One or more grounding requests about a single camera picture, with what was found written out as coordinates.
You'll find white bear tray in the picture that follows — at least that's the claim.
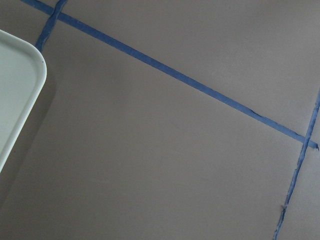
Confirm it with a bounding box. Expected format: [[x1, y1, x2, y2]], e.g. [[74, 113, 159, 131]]
[[0, 30, 47, 169]]

